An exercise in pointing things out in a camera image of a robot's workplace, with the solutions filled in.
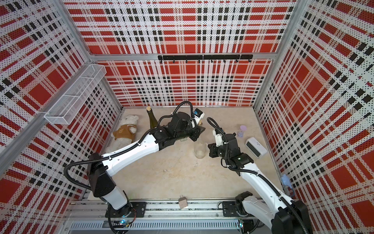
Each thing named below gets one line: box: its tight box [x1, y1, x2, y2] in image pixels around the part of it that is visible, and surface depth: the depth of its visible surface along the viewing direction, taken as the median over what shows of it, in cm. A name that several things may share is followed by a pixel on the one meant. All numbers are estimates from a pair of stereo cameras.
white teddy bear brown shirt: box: [105, 115, 140, 154], surface depth 98 cm
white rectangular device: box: [245, 136, 268, 159], surface depth 92 cm
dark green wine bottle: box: [146, 105, 159, 130], surface depth 83 cm
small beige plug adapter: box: [178, 194, 188, 209], surface depth 76 cm
